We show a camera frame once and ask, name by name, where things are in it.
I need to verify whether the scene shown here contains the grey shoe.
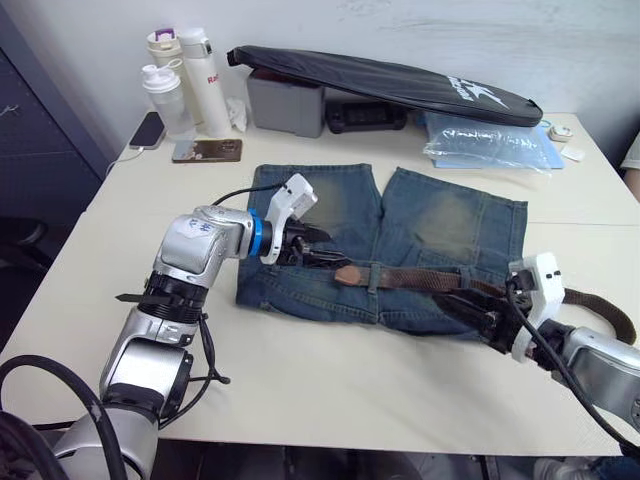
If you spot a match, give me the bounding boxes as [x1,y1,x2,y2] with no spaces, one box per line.
[532,456,594,480]

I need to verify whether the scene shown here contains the clear blue plastic bag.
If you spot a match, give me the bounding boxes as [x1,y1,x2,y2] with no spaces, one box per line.
[421,111,567,175]

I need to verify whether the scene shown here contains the white charging cable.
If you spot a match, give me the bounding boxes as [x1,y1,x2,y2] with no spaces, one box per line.
[103,146,147,177]

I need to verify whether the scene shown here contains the smartphone with glossy brown case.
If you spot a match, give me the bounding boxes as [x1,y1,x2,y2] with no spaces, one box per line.
[171,138,244,165]

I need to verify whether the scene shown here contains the brown braided belt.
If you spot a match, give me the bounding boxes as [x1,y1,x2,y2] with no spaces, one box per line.
[333,264,638,346]

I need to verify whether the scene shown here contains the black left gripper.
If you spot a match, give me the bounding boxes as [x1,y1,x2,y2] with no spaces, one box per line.
[273,223,354,271]

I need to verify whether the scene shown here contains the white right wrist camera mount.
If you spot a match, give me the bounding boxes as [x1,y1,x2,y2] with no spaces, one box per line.
[508,252,567,362]

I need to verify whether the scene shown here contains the grey plastic box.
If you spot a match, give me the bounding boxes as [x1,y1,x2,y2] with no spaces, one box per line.
[245,68,326,139]

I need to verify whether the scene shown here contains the thick black body cable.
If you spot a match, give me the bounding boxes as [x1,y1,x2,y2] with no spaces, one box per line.
[0,353,126,480]

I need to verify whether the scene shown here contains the white thermos flask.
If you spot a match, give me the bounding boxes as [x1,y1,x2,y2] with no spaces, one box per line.
[178,26,233,139]

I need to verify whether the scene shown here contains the clear shaker bottle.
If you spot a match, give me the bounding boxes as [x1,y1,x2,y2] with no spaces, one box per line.
[140,58,197,142]

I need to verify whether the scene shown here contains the black flat zipped bag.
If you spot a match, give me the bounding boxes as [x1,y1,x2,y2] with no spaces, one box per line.
[225,44,544,129]

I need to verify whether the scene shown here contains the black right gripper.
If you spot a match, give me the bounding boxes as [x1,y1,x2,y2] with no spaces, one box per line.
[431,286,532,354]

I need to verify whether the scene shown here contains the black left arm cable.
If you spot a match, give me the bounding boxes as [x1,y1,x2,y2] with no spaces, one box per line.
[188,183,287,417]

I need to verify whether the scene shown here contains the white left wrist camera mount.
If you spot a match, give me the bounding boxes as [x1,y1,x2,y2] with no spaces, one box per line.
[257,172,320,266]

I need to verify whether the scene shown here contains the bystander person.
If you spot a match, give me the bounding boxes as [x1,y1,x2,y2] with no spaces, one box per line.
[618,133,640,197]

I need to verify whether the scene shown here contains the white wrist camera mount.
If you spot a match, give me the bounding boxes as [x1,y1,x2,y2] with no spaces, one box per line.
[257,172,320,266]
[508,252,567,362]

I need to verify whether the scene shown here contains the black smartphone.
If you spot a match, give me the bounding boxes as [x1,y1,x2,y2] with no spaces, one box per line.
[128,110,168,152]

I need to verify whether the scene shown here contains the cream tumbler with purple lid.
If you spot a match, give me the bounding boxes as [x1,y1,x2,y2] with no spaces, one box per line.
[145,28,202,127]

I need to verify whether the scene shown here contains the dark blue cabinet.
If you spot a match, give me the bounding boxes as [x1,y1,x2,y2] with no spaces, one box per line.
[0,0,114,226]

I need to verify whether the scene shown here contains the black handheld controller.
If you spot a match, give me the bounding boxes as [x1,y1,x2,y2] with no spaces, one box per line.
[324,96,408,135]

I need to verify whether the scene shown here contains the blue denim shorts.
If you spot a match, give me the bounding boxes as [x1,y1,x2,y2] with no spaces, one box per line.
[234,162,529,343]

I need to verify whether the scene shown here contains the black chair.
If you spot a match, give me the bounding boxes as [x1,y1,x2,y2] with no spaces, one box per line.
[0,214,54,274]

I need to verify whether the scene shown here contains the crumpled white tissue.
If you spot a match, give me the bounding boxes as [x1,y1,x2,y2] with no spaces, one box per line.
[225,96,249,133]

